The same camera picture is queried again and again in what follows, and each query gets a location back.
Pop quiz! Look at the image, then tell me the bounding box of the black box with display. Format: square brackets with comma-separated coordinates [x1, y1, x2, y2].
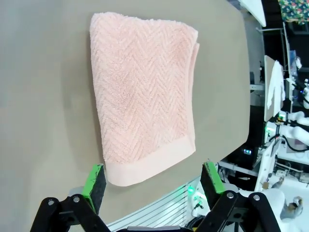
[237, 145, 253, 156]

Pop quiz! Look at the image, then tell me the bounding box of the white ribbed base plate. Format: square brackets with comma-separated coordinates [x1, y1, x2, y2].
[106, 174, 210, 229]

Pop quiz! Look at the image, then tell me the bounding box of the white board panel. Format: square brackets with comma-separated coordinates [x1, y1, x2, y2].
[254, 138, 282, 192]

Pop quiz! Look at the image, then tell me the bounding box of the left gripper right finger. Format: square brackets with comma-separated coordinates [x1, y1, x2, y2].
[196, 161, 282, 232]

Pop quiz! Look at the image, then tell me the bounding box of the white side table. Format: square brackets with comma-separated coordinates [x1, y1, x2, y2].
[227, 0, 267, 28]

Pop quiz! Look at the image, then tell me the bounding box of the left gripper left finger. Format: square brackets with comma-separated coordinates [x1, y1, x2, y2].
[29, 163, 110, 232]

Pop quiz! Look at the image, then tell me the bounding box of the pink herringbone towel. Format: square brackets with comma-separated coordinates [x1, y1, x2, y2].
[88, 12, 201, 188]

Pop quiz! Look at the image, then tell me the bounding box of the white hanging cloth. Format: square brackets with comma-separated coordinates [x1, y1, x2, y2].
[266, 60, 286, 115]

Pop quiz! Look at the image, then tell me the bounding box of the floral patterned cloth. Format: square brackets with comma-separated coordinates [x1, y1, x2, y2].
[277, 0, 309, 25]

